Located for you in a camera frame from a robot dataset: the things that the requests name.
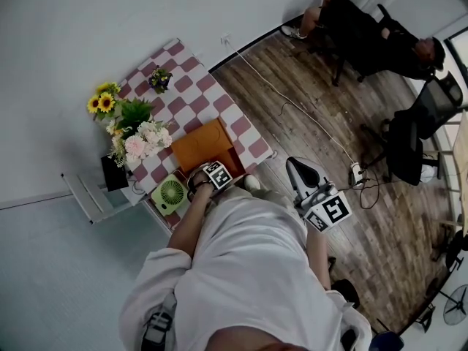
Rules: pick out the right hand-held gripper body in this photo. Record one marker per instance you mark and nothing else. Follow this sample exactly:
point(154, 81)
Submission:
point(329, 210)

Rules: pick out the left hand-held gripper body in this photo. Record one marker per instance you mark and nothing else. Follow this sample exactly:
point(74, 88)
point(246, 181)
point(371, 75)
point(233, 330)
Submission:
point(218, 176)

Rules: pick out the orange cardboard box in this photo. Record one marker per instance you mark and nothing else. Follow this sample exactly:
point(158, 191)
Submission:
point(197, 146)

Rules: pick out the person's right forearm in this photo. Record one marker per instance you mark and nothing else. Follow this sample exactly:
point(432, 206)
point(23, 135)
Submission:
point(317, 258)

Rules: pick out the black rectangular box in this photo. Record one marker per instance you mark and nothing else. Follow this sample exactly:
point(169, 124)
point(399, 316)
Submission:
point(114, 174)

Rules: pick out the person's left hand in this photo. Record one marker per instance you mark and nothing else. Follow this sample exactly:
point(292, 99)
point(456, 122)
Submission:
point(199, 178)

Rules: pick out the person's white shoe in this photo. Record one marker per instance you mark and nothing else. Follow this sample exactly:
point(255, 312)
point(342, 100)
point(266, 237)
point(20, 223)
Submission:
point(252, 181)

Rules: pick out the white power strip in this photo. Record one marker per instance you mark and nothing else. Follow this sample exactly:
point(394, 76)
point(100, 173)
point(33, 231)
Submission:
point(356, 174)

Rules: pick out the green desk fan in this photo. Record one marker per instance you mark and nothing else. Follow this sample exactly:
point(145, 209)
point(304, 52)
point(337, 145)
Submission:
point(172, 192)

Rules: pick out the pink white flower bouquet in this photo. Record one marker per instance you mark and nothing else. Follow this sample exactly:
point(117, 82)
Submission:
point(146, 141)

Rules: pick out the black round stool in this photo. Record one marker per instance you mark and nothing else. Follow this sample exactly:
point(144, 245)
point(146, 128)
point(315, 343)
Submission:
point(345, 291)

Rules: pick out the red white checkered tablecloth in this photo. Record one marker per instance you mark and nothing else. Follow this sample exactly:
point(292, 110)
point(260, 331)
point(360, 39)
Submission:
point(194, 90)

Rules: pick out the person's white shirt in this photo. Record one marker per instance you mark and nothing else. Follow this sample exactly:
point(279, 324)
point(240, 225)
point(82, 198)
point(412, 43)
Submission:
point(248, 269)

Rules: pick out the green leafy plant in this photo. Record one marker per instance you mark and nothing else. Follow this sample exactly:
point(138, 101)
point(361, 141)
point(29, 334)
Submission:
point(136, 113)

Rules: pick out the small purple flower pot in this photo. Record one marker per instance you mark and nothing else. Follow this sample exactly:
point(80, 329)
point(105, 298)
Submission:
point(160, 79)

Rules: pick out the black mesh office chair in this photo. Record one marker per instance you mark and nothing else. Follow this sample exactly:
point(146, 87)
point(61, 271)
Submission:
point(413, 134)

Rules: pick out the white metal rack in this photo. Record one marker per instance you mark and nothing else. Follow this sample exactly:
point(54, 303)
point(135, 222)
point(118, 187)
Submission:
point(87, 199)

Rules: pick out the sunflower bouquet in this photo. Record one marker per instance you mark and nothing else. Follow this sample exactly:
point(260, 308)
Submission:
point(104, 101)

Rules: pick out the dark blue round object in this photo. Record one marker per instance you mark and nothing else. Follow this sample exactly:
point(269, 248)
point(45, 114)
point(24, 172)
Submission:
point(387, 342)

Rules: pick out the light wooden desk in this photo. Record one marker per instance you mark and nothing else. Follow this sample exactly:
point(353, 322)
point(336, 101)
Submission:
point(462, 152)

